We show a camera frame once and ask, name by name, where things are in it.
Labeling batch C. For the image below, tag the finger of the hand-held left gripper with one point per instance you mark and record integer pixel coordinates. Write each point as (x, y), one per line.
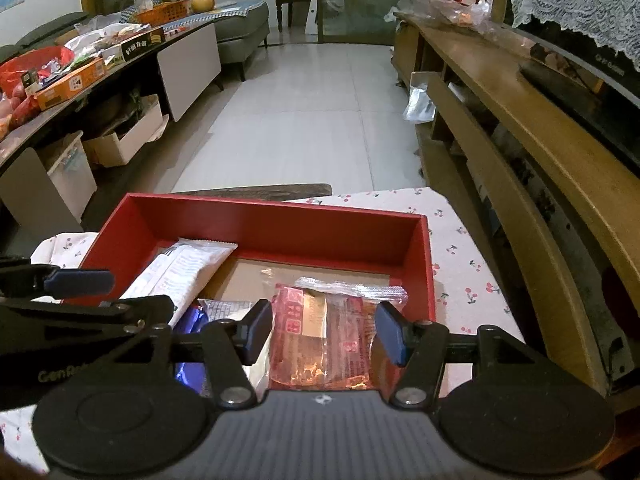
(80, 282)
(75, 315)

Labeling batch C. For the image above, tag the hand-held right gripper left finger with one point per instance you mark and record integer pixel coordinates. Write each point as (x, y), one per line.
(257, 332)

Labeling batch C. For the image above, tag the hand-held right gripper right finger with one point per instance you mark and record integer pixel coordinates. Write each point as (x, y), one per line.
(390, 334)

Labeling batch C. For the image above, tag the red clear snack packet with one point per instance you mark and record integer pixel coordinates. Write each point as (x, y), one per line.
(320, 340)

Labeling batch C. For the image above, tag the blue snack packet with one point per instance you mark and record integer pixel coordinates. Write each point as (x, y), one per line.
(190, 375)

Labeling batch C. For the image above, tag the white and red snack packet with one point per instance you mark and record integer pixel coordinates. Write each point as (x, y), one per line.
(175, 270)

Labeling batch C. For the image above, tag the red cardboard box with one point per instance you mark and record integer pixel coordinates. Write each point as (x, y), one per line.
(300, 230)

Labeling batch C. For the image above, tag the cherry print tablecloth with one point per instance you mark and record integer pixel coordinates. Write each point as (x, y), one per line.
(465, 280)

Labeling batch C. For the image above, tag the white plastic bin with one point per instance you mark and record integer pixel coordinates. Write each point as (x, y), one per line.
(70, 175)

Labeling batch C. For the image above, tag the white storage box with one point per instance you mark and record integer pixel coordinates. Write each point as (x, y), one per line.
(125, 137)

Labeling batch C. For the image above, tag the orange cardboard box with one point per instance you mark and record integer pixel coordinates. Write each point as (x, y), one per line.
(70, 82)

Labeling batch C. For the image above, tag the red plastic bag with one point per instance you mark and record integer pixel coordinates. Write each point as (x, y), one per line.
(30, 67)

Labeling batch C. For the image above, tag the white plastic bag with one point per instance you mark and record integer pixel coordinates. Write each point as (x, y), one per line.
(420, 100)

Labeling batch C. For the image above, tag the black snack box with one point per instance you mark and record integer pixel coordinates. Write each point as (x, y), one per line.
(135, 47)

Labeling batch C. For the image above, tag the dark coffee table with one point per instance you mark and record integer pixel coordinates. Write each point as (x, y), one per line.
(190, 67)

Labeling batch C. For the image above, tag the wooden television stand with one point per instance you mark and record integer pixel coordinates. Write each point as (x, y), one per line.
(500, 75)

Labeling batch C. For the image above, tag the orange plastic basket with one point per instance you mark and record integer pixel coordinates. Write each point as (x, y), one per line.
(162, 12)

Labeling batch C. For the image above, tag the grey sofa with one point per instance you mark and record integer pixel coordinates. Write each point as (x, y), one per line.
(240, 37)

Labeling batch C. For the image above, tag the curved television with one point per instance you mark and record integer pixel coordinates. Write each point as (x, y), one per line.
(575, 95)

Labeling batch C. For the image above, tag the yellow pomelo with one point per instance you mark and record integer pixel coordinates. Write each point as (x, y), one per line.
(203, 1)

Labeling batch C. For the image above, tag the blue checkered cloth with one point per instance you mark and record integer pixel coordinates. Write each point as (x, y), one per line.
(235, 10)

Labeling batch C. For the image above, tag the clear plastic bags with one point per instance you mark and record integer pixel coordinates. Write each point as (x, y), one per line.
(450, 12)

